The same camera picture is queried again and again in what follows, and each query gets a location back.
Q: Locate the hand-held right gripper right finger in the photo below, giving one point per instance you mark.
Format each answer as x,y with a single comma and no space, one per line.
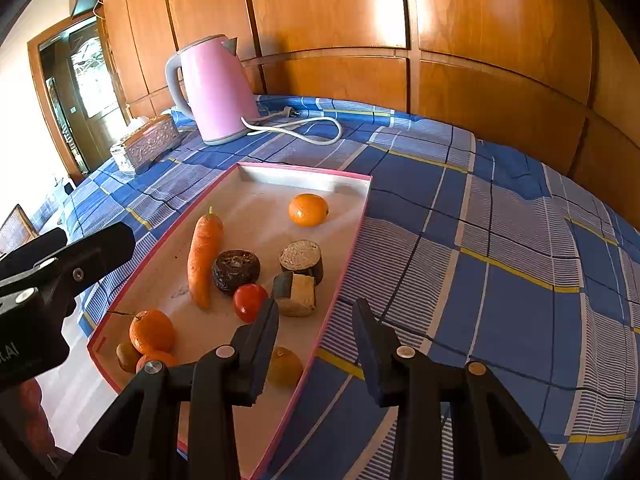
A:
367,355

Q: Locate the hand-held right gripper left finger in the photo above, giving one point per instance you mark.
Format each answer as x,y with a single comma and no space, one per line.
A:
264,355

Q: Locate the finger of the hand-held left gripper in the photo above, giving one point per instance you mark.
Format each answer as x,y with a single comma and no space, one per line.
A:
95,255
35,247

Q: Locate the orange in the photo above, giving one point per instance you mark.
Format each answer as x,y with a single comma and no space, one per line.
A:
308,209
151,331
159,360

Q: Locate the wicker chair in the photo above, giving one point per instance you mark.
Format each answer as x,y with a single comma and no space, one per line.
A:
15,230

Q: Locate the yellow-brown round fruit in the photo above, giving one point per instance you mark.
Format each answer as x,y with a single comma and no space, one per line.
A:
287,367

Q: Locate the dark brown round fruit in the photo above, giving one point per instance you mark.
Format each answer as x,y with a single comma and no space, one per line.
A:
235,272

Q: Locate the white tray with pink rim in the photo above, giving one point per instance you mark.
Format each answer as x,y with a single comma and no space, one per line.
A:
260,195

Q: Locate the cut dark-skinned yam chunk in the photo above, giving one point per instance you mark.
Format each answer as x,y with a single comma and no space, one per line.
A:
297,296

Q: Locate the person's left hand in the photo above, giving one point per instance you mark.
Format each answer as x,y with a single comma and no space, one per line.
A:
35,410

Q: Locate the pink electric kettle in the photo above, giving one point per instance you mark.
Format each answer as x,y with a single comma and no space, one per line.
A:
215,90

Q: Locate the clear drinking glass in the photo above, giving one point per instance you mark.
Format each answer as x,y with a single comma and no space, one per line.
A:
123,160

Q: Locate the red tomato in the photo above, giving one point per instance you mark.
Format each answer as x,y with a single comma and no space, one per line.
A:
248,302

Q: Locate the carved wooden tissue box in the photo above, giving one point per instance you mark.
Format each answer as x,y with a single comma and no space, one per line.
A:
152,140

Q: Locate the wooden framed glass door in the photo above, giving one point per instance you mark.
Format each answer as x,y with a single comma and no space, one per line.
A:
75,100

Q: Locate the blue plaid bed sheet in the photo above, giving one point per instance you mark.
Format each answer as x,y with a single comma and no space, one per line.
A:
500,285

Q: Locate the small brown kiwi-like fruit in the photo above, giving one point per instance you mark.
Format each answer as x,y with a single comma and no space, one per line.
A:
127,357

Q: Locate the carrot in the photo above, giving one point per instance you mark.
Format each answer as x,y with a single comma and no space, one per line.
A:
202,255

